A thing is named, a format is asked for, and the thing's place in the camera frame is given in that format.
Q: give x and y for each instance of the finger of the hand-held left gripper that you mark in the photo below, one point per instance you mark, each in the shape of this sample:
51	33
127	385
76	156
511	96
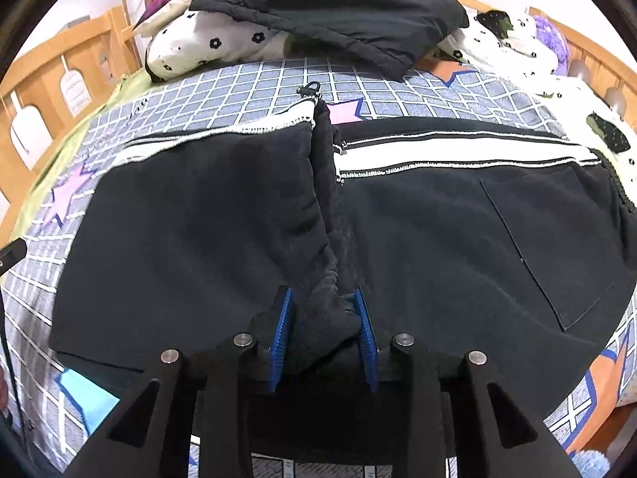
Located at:
12	255

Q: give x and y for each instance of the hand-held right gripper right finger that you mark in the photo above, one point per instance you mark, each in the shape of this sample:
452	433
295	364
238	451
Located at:
366	343

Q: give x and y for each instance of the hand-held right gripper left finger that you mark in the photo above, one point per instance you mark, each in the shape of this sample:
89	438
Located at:
281	338

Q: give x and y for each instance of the black pants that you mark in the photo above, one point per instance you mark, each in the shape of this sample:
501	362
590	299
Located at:
199	219

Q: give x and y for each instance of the green bed sheet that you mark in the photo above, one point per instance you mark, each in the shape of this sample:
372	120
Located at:
99	114

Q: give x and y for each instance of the grey checkered star blanket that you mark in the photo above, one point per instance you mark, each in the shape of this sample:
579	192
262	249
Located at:
239	89

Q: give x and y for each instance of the light blue fluffy cloth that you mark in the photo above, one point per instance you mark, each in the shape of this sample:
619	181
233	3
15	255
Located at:
589	465

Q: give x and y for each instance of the white floral quilt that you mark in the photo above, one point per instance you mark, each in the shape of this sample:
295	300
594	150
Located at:
199	45

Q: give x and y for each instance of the white floral pillow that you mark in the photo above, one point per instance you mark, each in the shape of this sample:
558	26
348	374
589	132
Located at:
587	109

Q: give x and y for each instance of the black jacket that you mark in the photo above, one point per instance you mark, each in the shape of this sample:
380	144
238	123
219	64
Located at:
338	5

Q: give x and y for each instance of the purple plush toy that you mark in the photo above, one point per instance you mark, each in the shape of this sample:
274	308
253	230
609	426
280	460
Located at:
555	42

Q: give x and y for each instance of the wooden bed frame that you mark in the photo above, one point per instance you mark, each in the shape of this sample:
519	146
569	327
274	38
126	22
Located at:
45	69

